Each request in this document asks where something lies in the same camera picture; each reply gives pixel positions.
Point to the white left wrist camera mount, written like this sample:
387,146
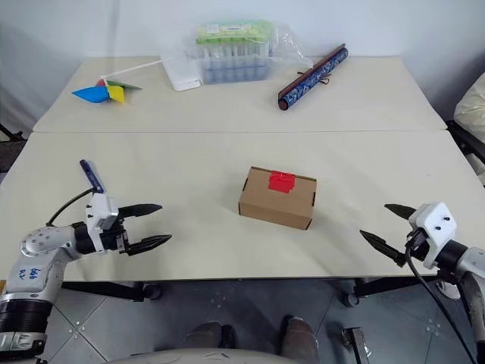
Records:
99,206

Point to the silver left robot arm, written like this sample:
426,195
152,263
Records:
41,261

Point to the colourful paper pinwheel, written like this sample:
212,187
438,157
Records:
94,94

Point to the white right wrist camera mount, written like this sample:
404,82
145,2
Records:
435,220

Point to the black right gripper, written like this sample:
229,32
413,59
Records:
418,242

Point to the black table leg with caster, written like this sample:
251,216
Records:
113,290
379,290

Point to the cream chair cushion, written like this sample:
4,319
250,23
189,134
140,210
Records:
471,106

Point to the white flat packet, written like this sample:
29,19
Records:
183,74

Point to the brown cardboard box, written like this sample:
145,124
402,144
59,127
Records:
273,206

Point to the clear plastic bag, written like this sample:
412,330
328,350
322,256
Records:
291,49

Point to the rolled blue patterned scroll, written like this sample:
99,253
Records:
310,79

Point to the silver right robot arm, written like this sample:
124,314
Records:
471,261

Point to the dark brown rounded shape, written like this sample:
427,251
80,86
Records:
210,335
299,339

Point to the black chair frame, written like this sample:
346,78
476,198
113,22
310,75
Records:
468,148
9,146

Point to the black metal bracket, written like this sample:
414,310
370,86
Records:
354,343

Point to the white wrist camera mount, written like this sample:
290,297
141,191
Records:
99,206
435,220

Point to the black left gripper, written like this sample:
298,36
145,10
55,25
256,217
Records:
113,239

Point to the red tape seal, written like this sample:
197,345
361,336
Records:
281,182

